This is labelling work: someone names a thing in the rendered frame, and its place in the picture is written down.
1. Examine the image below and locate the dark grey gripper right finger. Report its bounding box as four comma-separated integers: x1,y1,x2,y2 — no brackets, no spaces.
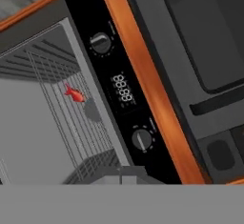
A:
120,166,164,185

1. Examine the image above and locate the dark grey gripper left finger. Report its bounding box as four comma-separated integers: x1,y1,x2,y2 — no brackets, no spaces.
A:
92,167,122,185

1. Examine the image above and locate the black oven knob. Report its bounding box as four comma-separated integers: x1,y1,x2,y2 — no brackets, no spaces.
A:
131,128,154,154
89,31,112,55

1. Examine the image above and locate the red fish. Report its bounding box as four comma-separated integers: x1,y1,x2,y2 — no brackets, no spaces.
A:
64,82,87,104

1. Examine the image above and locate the dark grey microwave oven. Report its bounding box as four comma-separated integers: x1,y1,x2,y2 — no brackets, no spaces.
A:
119,0,244,184

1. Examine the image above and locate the black and grey oven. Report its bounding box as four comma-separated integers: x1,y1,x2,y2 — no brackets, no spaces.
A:
0,0,183,185

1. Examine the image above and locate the grey wire oven rack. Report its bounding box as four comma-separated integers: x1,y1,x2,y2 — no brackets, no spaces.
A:
26,50,114,173

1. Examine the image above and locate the orange wooden cabinet frame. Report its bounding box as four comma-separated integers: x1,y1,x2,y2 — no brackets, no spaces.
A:
0,0,244,185

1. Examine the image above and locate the black microwave door handle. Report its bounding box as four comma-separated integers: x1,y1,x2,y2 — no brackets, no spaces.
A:
189,86,244,116

